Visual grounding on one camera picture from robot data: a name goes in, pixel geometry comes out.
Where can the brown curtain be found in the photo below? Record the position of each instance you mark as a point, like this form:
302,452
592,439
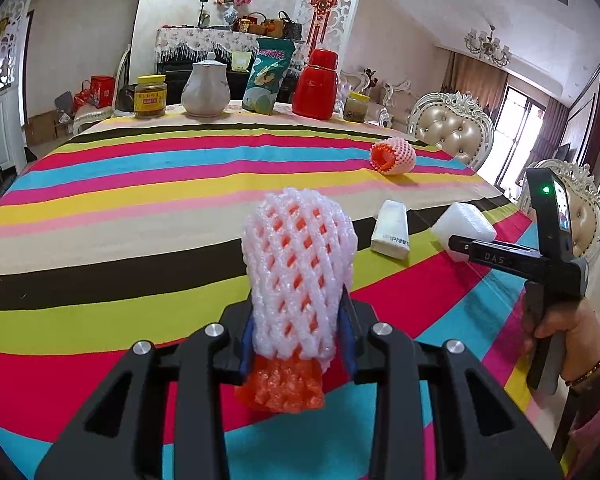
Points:
486,83

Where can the beige tufted chair near right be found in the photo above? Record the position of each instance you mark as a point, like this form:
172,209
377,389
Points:
584,205

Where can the beige tufted chair far right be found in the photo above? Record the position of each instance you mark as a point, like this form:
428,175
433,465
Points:
453,123

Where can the brown jar yellow lid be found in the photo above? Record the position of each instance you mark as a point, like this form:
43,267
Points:
355,108

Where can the black handbag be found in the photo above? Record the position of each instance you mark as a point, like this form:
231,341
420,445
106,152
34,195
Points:
291,30

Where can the white ceramic teapot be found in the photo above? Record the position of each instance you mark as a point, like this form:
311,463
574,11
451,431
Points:
206,93

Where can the pink foam fruit net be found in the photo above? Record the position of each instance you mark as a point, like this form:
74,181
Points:
393,156
298,248

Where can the red gift box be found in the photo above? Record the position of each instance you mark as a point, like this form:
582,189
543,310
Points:
98,91

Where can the white carved screen partition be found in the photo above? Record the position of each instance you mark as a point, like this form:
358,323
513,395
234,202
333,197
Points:
338,30

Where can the white ornate sofa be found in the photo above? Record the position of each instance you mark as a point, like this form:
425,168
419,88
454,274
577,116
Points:
390,104

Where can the chandelier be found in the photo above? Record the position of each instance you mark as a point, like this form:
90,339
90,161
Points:
487,47

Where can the person's right hand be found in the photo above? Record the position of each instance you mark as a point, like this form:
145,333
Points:
579,325

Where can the striped colourful tablecloth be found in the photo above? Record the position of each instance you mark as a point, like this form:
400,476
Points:
131,230

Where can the green snack bag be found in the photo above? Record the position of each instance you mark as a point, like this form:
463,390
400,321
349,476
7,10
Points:
267,74

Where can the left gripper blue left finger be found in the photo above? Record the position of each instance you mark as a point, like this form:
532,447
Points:
246,342

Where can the white tube package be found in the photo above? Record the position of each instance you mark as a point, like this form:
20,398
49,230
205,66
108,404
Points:
390,234

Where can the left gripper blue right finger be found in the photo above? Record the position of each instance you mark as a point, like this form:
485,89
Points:
346,334

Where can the red chinese knot decoration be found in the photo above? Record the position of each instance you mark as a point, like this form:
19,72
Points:
321,14

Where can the beige tufted chair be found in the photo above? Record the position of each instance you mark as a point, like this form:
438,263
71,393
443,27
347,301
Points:
584,205
453,123

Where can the red thermos jug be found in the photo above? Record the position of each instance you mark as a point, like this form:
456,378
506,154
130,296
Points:
316,90

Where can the white low sideboard cabinet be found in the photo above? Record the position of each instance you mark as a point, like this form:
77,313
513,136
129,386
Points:
12,138

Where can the yellow label jar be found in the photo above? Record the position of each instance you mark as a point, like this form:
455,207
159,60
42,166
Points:
150,96

